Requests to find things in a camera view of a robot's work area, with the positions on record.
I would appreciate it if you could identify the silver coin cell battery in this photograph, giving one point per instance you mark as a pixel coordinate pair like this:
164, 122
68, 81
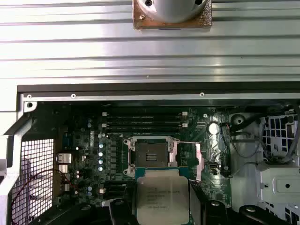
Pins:
213, 128

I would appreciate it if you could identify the CPU socket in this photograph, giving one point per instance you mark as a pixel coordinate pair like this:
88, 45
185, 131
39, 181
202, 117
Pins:
152, 154

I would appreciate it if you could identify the black RAM slot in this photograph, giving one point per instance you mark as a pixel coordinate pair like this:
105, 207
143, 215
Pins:
145, 125
145, 114
145, 130
145, 119

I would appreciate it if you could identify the black PC case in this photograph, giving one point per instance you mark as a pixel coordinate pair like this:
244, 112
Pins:
117, 96

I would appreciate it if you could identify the silver disk bay bracket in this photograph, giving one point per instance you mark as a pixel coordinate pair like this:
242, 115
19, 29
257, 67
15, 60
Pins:
269, 187

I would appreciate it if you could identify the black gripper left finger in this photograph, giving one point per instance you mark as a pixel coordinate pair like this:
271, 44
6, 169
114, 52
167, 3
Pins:
119, 213

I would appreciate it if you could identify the silver topped CPU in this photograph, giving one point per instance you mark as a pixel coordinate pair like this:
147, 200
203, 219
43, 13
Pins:
161, 199

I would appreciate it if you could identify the green motherboard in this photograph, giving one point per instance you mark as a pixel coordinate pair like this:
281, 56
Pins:
194, 117

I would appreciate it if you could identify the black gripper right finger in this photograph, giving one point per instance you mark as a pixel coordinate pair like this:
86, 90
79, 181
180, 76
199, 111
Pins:
218, 213

